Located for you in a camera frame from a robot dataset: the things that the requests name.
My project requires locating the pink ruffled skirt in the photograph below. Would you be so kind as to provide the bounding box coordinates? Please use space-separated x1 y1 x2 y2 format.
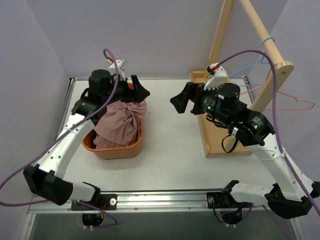
94 100 147 149

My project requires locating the blue wire hanger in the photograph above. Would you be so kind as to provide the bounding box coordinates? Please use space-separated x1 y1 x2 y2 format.
228 37 276 77

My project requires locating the pink wire hanger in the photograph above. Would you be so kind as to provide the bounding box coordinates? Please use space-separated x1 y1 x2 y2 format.
241 60 316 112

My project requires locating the black pleated skirt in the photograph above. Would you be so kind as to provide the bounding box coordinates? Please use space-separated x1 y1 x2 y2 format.
90 130 100 149

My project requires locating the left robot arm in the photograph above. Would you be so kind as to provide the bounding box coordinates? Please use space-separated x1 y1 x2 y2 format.
23 69 150 210

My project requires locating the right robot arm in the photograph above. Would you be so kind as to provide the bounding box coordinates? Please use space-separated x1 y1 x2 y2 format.
170 82 320 219

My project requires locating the orange plastic basket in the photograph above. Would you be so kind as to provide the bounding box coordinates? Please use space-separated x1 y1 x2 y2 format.
81 82 147 160

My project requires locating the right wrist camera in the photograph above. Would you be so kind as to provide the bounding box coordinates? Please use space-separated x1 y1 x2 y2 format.
204 62 228 91

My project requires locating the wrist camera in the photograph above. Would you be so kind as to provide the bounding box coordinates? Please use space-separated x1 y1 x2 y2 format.
106 57 128 81
204 62 228 91

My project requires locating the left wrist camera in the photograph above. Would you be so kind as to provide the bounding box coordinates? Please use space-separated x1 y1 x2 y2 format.
106 57 128 81

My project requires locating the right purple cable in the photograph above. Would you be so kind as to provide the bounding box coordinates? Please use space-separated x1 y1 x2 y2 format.
217 49 320 240

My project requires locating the purple cable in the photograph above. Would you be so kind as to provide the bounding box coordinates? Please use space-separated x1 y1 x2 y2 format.
0 48 121 228
217 49 320 240

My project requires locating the aluminium mounting rail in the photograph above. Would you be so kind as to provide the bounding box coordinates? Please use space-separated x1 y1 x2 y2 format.
26 77 300 215

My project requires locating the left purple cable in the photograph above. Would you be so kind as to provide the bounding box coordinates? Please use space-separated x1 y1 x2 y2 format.
0 48 121 228

